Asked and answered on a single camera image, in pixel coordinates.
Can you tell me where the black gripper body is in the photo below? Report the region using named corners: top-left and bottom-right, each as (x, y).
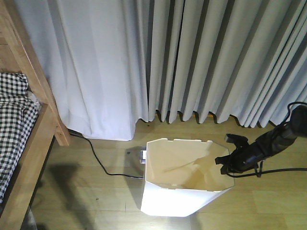
top-left (224, 146), bottom-right (265, 173)

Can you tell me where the white plastic trash bin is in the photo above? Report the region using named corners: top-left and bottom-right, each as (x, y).
top-left (140, 138), bottom-right (234, 217)

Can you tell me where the light grey pleated curtain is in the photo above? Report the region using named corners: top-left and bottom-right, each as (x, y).
top-left (15, 0), bottom-right (307, 140)

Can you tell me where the black power cord on floor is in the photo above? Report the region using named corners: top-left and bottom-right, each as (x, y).
top-left (68, 129), bottom-right (144, 179)

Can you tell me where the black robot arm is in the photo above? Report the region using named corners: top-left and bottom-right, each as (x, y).
top-left (215, 102), bottom-right (307, 178)

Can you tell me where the silver floor power outlet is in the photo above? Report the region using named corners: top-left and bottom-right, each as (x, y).
top-left (139, 150), bottom-right (147, 164)

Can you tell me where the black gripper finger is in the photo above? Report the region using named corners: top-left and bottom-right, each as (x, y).
top-left (215, 155), bottom-right (230, 165)

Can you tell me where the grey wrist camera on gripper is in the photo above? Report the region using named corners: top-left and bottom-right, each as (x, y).
top-left (224, 133), bottom-right (249, 150)

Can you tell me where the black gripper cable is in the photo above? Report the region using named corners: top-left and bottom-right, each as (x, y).
top-left (219, 153), bottom-right (307, 178)

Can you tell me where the black white checkered bedding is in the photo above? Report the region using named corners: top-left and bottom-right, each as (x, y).
top-left (0, 72), bottom-right (38, 202)

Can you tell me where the wooden bed frame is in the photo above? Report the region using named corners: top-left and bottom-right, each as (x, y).
top-left (0, 0), bottom-right (70, 230)

